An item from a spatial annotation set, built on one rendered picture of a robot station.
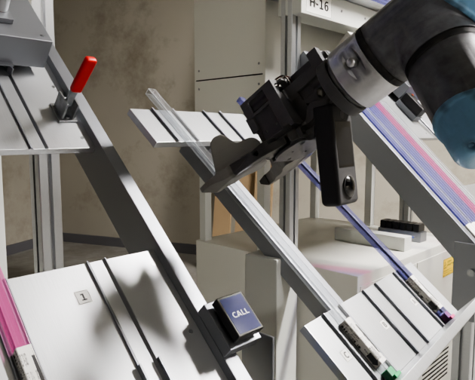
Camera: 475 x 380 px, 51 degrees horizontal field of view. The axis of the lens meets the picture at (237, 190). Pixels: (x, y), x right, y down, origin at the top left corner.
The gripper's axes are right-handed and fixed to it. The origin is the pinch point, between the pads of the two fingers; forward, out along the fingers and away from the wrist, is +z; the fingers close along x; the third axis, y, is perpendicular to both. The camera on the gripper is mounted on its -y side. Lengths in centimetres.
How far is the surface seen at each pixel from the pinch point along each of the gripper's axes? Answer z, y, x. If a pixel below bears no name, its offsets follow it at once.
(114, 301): 7.6, -7.6, 18.9
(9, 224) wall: 332, 144, -150
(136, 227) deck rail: 9.7, 1.1, 10.0
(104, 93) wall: 240, 212, -220
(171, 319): 6.3, -11.7, 13.8
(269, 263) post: 6.7, -9.6, -7.8
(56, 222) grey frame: 38.3, 15.7, 1.7
